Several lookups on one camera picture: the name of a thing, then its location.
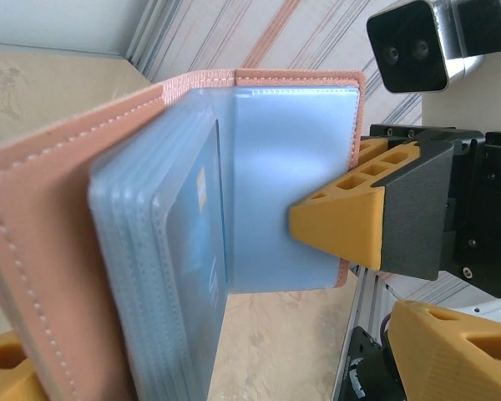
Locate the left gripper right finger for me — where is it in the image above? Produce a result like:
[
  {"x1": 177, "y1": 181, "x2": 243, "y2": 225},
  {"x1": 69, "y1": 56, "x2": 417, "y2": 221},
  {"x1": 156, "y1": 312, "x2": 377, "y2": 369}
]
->
[{"x1": 386, "y1": 299, "x2": 501, "y2": 401}]

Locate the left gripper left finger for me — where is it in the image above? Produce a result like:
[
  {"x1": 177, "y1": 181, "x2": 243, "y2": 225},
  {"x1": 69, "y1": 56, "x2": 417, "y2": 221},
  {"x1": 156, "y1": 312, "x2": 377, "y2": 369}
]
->
[{"x1": 0, "y1": 328, "x2": 47, "y2": 401}]

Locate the pink leather card holder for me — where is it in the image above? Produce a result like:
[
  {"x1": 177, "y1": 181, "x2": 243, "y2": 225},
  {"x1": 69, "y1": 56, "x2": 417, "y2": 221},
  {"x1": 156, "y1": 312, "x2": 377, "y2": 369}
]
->
[{"x1": 0, "y1": 68, "x2": 367, "y2": 401}]

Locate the corrugated metal side panel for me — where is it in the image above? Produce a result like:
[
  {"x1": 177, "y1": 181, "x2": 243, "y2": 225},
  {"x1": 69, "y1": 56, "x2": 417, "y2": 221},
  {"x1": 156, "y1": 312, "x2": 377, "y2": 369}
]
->
[{"x1": 124, "y1": 0, "x2": 501, "y2": 139}]

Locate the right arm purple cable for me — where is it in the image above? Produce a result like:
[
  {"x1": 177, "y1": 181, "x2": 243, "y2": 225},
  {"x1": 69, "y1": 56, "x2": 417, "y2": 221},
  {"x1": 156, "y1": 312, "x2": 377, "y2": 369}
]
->
[{"x1": 377, "y1": 315, "x2": 392, "y2": 348}]

